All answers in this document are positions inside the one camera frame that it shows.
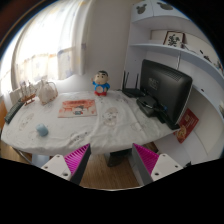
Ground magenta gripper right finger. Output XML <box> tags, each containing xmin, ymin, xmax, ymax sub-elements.
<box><xmin>131</xmin><ymin>142</ymin><xmax>184</xmax><ymax>186</ymax></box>

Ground white drawstring bag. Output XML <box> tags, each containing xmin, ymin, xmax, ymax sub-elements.
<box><xmin>37</xmin><ymin>80</ymin><xmax>58</xmax><ymax>105</ymax></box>

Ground cartoon boy figurine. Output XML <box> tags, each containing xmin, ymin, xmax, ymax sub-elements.
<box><xmin>91</xmin><ymin>70</ymin><xmax>110</xmax><ymax>96</ymax></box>

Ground framed picture on shelf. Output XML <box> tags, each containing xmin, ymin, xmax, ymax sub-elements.
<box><xmin>163</xmin><ymin>31</ymin><xmax>184</xmax><ymax>48</ymax></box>

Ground red printed box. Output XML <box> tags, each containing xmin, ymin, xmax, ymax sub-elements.
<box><xmin>174</xmin><ymin>109</ymin><xmax>199</xmax><ymax>143</ymax></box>

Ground white patterned tablecloth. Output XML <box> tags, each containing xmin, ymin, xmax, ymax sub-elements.
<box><xmin>2</xmin><ymin>91</ymin><xmax>172</xmax><ymax>156</ymax></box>

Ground black wifi router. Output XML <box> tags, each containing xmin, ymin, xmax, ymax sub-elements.
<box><xmin>122</xmin><ymin>72</ymin><xmax>144</xmax><ymax>98</ymax></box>

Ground black set-top box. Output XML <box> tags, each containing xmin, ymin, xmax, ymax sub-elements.
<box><xmin>136</xmin><ymin>96</ymin><xmax>167</xmax><ymax>117</ymax></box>

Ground sheer window curtain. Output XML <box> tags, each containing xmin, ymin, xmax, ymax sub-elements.
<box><xmin>0</xmin><ymin>0</ymin><xmax>95</xmax><ymax>96</ymax></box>

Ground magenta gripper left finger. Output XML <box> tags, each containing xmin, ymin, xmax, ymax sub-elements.
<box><xmin>40</xmin><ymin>143</ymin><xmax>92</xmax><ymax>186</ymax></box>

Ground black keyboard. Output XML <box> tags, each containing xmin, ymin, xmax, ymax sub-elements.
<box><xmin>4</xmin><ymin>101</ymin><xmax>24</xmax><ymax>124</ymax></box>

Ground white wall shelf unit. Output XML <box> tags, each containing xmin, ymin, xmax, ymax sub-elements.
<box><xmin>125</xmin><ymin>0</ymin><xmax>224</xmax><ymax>163</ymax></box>

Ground black computer monitor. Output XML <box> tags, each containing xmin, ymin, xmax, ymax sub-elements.
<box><xmin>140</xmin><ymin>59</ymin><xmax>193</xmax><ymax>130</ymax></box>

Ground wooden ship model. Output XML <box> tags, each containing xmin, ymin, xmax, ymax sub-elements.
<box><xmin>20</xmin><ymin>81</ymin><xmax>37</xmax><ymax>105</ymax></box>

